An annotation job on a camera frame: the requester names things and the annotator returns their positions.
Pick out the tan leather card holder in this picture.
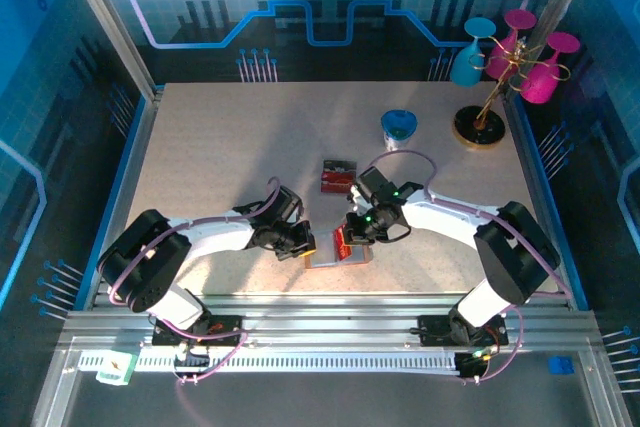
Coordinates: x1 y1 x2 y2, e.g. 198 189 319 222
304 229 374 271

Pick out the red credit card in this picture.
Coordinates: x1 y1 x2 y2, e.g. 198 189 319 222
321 170 355 194
333 226 355 261

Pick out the gold glass holder stand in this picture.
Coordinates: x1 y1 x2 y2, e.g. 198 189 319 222
452 34 572 152

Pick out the white cup with blue lid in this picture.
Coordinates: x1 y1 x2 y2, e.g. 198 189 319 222
380 109 418 153

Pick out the blue table edge strip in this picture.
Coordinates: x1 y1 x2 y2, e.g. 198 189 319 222
513 95 590 311
74 95 154 311

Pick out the cyan wine glass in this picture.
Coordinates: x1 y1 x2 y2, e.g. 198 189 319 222
449 16 497 88

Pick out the magenta wine glass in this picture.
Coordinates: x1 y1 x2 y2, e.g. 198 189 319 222
519 31 581 104
487 9 537 81

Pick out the green and white tag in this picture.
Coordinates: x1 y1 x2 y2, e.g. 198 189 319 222
95 350 139 387

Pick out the small blue block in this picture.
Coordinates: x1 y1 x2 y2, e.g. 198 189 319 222
548 355 576 376

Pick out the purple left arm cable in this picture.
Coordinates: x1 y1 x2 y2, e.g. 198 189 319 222
108 176 281 389

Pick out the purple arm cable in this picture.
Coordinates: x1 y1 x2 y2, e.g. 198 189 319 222
108 176 281 389
369 149 574 386

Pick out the aluminium rail beam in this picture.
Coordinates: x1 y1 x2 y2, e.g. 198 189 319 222
59 291 604 354

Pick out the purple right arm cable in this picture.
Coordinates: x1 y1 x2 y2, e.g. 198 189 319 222
369 149 574 386

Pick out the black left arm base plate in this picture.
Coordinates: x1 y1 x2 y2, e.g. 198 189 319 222
151 314 246 348

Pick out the white slotted cable duct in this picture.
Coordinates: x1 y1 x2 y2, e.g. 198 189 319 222
79 351 459 374

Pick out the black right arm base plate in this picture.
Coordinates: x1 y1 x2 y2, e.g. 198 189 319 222
417 314 510 348

